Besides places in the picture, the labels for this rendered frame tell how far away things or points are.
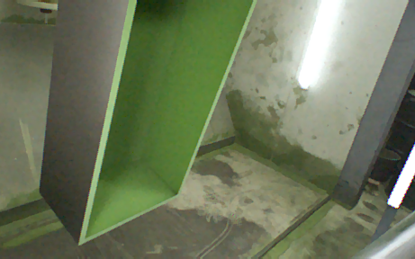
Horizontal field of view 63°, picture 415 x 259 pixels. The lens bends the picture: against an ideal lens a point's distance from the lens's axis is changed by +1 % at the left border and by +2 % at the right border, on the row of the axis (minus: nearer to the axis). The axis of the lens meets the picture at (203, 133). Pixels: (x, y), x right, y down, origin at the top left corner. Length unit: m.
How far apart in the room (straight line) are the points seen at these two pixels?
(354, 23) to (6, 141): 2.54
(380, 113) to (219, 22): 1.73
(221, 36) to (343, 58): 1.60
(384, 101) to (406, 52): 0.37
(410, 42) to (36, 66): 2.54
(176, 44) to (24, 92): 1.13
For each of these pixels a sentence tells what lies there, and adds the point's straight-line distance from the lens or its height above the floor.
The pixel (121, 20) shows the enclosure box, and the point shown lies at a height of 1.40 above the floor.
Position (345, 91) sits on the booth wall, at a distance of 2.94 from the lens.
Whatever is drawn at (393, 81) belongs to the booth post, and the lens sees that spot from 2.84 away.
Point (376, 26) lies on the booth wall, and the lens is 2.87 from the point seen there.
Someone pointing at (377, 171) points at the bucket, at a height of 0.11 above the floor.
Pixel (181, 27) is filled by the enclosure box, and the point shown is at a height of 1.33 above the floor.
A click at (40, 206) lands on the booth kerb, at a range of 2.36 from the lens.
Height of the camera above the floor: 1.52
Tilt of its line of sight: 23 degrees down
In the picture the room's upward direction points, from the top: 11 degrees clockwise
